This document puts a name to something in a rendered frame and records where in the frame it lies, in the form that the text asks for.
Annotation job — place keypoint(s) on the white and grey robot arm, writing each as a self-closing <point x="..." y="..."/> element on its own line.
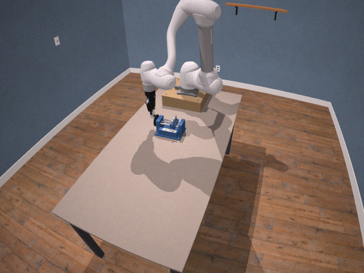
<point x="204" y="12"/>

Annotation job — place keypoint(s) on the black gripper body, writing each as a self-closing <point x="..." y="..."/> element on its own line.
<point x="149" y="95"/>

